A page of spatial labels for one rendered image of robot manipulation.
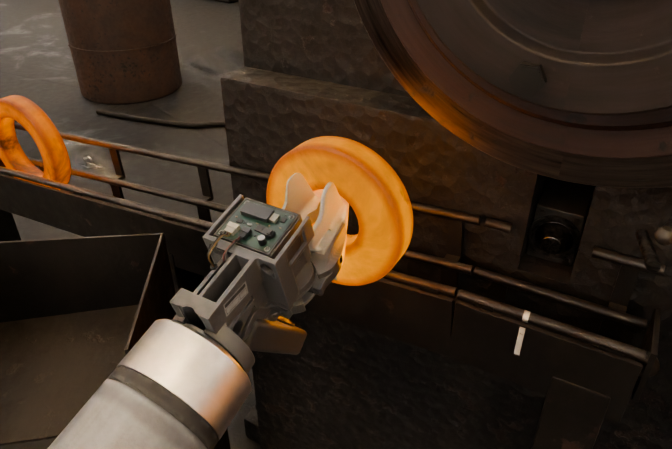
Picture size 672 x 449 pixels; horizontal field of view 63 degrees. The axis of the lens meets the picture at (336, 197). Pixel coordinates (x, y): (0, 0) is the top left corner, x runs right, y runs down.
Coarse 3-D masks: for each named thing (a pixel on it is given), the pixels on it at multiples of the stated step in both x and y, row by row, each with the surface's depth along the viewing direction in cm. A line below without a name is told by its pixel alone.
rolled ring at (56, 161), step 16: (16, 96) 96; (0, 112) 97; (16, 112) 94; (32, 112) 94; (0, 128) 101; (32, 128) 94; (48, 128) 95; (0, 144) 102; (16, 144) 105; (48, 144) 94; (64, 144) 97; (16, 160) 104; (48, 160) 96; (64, 160) 97; (48, 176) 98; (64, 176) 99
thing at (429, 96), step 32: (384, 32) 52; (416, 64) 52; (416, 96) 53; (448, 128) 53; (480, 128) 52; (512, 160) 51; (544, 160) 50; (576, 160) 48; (608, 160) 47; (640, 160) 46
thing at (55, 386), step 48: (48, 240) 70; (96, 240) 70; (144, 240) 71; (0, 288) 73; (48, 288) 73; (96, 288) 74; (144, 288) 62; (0, 336) 73; (48, 336) 72; (96, 336) 72; (0, 384) 66; (48, 384) 65; (96, 384) 65; (0, 432) 60; (48, 432) 59
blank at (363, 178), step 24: (312, 144) 52; (336, 144) 52; (360, 144) 52; (288, 168) 55; (312, 168) 53; (336, 168) 52; (360, 168) 50; (384, 168) 51; (360, 192) 51; (384, 192) 50; (360, 216) 53; (384, 216) 51; (408, 216) 52; (360, 240) 54; (384, 240) 52; (408, 240) 54; (360, 264) 55; (384, 264) 54
